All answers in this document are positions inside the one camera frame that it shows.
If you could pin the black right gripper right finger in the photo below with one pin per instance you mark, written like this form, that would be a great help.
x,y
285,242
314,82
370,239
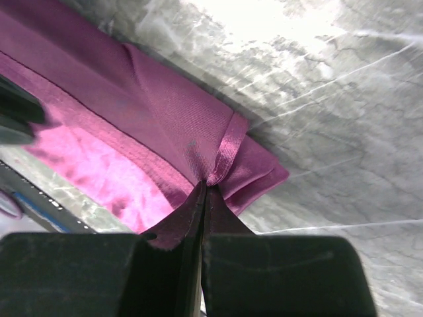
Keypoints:
x,y
245,274

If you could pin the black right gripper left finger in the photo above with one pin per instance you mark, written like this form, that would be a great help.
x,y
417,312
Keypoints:
x,y
156,273

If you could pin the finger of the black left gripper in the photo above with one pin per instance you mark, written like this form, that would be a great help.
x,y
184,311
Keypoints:
x,y
19,109

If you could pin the purple cloth napkin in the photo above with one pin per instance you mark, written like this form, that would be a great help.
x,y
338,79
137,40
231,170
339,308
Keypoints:
x,y
127,131

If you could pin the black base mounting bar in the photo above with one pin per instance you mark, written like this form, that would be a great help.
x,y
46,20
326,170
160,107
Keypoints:
x,y
20,197

